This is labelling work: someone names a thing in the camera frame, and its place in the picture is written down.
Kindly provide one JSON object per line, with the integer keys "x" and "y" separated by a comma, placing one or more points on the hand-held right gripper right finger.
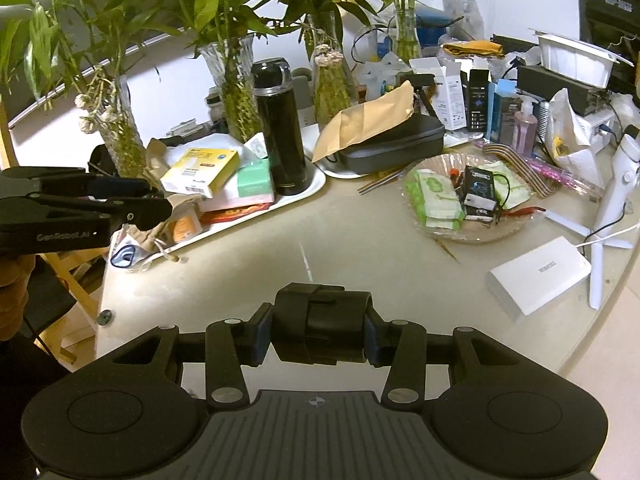
{"x": 372, "y": 335}

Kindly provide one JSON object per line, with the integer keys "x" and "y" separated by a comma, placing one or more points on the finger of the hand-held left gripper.
{"x": 145, "y": 212}
{"x": 115, "y": 186}

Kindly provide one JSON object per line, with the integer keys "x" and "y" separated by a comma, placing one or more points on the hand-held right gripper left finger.
{"x": 260, "y": 340}

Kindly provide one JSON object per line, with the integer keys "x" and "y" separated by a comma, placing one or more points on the black hex socket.
{"x": 320, "y": 330}

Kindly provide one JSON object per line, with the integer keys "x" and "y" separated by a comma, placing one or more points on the person's left hand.
{"x": 15, "y": 285}

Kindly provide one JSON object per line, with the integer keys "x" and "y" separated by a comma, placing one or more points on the beige cloth pouch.
{"x": 150, "y": 237}

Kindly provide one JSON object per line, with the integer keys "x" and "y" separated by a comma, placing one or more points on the white bottle orange label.
{"x": 185, "y": 227}

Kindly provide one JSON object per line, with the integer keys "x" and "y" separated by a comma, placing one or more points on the wooden chair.
{"x": 80, "y": 270}

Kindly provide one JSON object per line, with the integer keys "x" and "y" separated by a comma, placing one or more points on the tall glass vase with bamboo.
{"x": 122, "y": 140}

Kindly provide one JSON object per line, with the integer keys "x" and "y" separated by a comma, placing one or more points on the yellow carton box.
{"x": 200, "y": 172}

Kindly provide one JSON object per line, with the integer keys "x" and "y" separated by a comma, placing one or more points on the red packet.
{"x": 235, "y": 212}

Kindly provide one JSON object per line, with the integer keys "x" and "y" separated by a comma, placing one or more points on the black round grommet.
{"x": 105, "y": 317}

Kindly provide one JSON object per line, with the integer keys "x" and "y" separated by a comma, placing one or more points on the wooden toothpick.
{"x": 447, "y": 250}

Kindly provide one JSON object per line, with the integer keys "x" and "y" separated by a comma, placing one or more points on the green tissue pack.
{"x": 255, "y": 182}

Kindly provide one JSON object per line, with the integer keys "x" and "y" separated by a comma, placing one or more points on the wide glass vase with bamboo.
{"x": 240, "y": 105}

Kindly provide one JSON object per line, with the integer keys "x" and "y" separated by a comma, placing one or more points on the glass plate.
{"x": 475, "y": 232}

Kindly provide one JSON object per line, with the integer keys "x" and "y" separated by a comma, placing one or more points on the green wipe packet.
{"x": 512, "y": 185}
{"x": 435, "y": 200}

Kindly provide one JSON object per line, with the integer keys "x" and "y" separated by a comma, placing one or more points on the black thermos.
{"x": 280, "y": 130}

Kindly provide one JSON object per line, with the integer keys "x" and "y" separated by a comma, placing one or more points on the white plate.
{"x": 345, "y": 174}

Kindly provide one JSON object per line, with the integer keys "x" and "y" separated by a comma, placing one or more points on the white tray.
{"x": 312, "y": 180}

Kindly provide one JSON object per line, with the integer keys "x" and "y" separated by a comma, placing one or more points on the white power bank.
{"x": 540, "y": 275}

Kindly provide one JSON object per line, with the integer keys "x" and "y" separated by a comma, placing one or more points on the small black box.
{"x": 477, "y": 190}

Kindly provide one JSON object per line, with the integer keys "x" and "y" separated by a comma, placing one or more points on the black zipper case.
{"x": 395, "y": 145}

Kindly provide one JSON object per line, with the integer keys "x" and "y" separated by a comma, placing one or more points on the brown paper envelope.
{"x": 365, "y": 125}

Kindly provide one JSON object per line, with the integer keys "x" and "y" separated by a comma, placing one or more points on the glass flask vase with bamboo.
{"x": 332, "y": 90}

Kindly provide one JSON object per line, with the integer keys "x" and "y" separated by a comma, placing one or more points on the white carton box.
{"x": 445, "y": 95}

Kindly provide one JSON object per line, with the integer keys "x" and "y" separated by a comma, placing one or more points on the pink soap bottle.
{"x": 526, "y": 132}

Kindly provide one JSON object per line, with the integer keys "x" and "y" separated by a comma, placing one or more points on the black carton box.
{"x": 478, "y": 102}

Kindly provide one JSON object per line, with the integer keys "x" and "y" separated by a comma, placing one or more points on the blue carton box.
{"x": 502, "y": 115}

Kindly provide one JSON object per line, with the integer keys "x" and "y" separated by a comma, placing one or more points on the white plastic bag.
{"x": 570, "y": 135}

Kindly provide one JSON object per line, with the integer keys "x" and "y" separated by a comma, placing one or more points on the white gimbal tripod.
{"x": 615, "y": 185}

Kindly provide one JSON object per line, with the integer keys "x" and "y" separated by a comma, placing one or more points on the slim glass vase with bamboo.
{"x": 407, "y": 40}

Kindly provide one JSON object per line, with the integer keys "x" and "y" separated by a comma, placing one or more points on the yellow cloth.
{"x": 472, "y": 50}

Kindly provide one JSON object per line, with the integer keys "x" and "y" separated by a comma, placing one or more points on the black electronic device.
{"x": 540, "y": 80}

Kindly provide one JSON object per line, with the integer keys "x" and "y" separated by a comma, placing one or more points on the white plastic bowl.
{"x": 575, "y": 60}

